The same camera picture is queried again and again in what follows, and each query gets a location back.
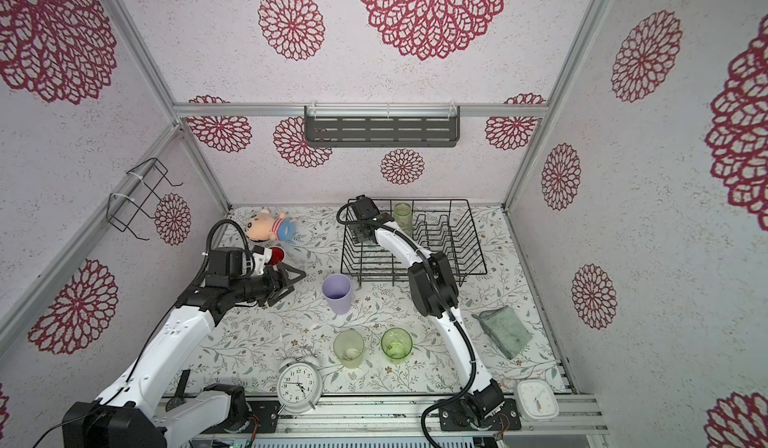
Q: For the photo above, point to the black wire wall holder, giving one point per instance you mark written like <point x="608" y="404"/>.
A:
<point x="128" y="203"/>

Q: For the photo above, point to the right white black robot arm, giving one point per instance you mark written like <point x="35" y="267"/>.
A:
<point x="434" y="292"/>

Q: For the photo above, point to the bright green cup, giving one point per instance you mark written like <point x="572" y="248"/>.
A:
<point x="396" y="344"/>

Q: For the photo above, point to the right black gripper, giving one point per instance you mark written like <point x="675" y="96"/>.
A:
<point x="359" y="230"/>

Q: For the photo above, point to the purple plastic cup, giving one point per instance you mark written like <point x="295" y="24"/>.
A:
<point x="338" y="292"/>

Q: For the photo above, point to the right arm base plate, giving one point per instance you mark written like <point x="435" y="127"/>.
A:
<point x="460" y="416"/>

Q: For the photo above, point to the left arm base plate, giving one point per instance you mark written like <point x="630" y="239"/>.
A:
<point x="243" y="414"/>

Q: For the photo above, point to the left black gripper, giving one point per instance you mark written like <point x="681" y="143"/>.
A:
<point x="283" y="279"/>

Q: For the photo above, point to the tall green translucent cup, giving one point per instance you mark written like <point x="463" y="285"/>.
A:
<point x="403" y="215"/>

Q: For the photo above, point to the green sponge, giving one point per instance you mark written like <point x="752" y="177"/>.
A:
<point x="505" y="330"/>

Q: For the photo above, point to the pale yellow-green cup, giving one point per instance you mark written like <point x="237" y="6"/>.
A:
<point x="349" y="348"/>

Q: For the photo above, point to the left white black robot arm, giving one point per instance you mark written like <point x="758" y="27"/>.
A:
<point x="125" y="414"/>

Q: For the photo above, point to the grey slotted wall shelf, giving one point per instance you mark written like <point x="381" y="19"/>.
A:
<point x="387" y="128"/>

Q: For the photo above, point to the white square timer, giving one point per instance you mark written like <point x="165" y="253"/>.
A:
<point x="536" y="400"/>

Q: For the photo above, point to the white mug red inside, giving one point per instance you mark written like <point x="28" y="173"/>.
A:
<point x="273" y="255"/>

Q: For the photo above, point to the plush doll toy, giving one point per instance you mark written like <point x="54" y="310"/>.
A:
<point x="265" y="226"/>

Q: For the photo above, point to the black wire dish rack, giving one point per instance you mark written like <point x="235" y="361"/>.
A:
<point x="439" y="225"/>

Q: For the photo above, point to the white twin-bell alarm clock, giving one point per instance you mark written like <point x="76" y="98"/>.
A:
<point x="300" y="384"/>

